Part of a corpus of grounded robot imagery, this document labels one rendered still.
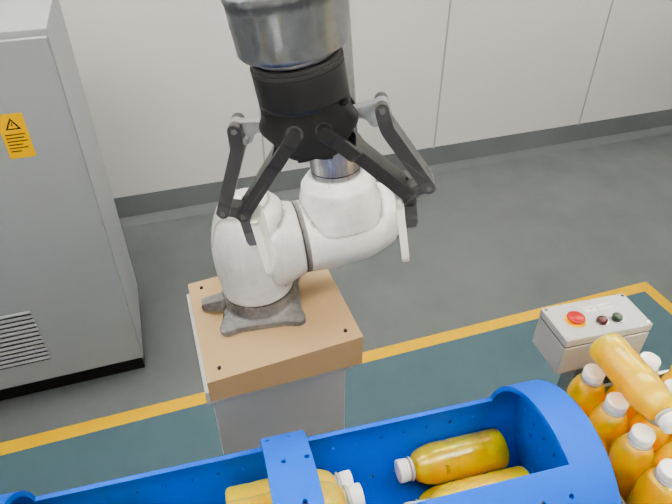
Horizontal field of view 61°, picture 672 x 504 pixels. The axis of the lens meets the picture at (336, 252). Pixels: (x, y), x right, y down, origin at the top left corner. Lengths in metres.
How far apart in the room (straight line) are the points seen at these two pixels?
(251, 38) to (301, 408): 1.04
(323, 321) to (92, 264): 1.24
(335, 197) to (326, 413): 0.54
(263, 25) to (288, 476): 0.58
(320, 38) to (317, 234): 0.74
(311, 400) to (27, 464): 1.45
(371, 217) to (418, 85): 2.62
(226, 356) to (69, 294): 1.25
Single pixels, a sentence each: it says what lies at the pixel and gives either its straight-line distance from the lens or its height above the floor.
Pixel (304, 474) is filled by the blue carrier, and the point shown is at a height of 1.23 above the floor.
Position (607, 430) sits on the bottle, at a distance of 1.20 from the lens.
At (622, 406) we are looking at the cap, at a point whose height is 1.09.
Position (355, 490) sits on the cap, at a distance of 0.89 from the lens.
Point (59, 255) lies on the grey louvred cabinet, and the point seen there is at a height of 0.69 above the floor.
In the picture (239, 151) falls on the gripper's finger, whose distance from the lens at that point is 0.51.
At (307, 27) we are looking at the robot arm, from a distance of 0.43.
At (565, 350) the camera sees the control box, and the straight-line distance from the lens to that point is 1.26.
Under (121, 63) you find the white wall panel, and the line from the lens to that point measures 3.27.
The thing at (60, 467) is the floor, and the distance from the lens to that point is 2.50.
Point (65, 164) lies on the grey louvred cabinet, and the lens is 2.07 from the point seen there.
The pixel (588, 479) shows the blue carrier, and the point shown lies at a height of 1.21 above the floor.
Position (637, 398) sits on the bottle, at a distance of 1.14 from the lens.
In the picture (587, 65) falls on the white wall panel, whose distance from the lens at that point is 4.40.
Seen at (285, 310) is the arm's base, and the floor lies 1.09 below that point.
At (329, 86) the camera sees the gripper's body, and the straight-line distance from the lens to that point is 0.46.
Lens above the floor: 1.93
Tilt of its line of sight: 37 degrees down
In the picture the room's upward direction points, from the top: straight up
